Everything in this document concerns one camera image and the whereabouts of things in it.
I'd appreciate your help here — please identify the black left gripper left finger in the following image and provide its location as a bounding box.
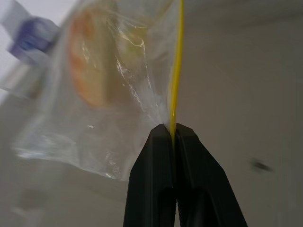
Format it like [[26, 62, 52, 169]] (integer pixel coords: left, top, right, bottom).
[[123, 123, 178, 227]]

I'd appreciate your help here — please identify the round scored bread bun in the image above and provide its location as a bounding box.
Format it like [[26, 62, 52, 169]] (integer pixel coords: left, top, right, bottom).
[[68, 9, 126, 108]]

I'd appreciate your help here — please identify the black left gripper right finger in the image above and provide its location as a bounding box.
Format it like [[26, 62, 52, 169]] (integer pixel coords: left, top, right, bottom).
[[173, 122, 249, 227]]

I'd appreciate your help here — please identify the clear yellow-zip plastic bag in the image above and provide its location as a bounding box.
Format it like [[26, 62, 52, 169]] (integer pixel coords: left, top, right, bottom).
[[11, 0, 185, 182]]

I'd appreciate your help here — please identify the blue and white box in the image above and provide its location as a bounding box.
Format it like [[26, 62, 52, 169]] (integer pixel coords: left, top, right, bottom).
[[0, 0, 60, 99]]

